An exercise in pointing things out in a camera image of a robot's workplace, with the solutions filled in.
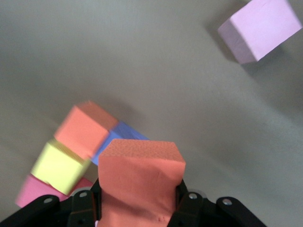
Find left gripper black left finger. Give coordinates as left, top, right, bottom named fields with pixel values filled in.
left=0, top=179, right=103, bottom=227

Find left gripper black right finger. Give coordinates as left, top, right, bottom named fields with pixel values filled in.
left=167, top=179, right=268, bottom=227

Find yellow foam cube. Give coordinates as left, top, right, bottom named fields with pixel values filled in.
left=30, top=139, right=92, bottom=196

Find orange foam cube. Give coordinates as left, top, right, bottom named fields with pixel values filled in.
left=94, top=139, right=187, bottom=227

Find orange foam cube notched corner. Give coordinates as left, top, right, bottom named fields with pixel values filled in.
left=53, top=101, right=119, bottom=160

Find purple foam cube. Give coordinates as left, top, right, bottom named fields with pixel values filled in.
left=91, top=121, right=151, bottom=166

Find pink foam cube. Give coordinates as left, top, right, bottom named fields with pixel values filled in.
left=217, top=0, right=303, bottom=65

